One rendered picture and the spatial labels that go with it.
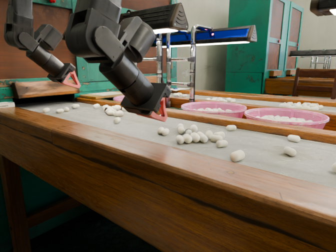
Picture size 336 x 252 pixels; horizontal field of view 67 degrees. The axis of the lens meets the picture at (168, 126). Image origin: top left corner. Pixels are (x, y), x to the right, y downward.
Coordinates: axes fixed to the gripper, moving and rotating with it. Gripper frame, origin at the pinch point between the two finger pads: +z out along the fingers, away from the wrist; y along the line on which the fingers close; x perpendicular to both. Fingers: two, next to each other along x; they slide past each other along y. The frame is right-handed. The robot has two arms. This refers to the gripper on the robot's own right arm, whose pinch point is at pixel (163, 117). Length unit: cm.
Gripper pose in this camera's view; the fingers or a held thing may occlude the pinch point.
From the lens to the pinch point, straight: 60.4
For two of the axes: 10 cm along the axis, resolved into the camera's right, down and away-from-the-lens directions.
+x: -4.2, 8.5, -3.2
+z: 4.8, 5.1, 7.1
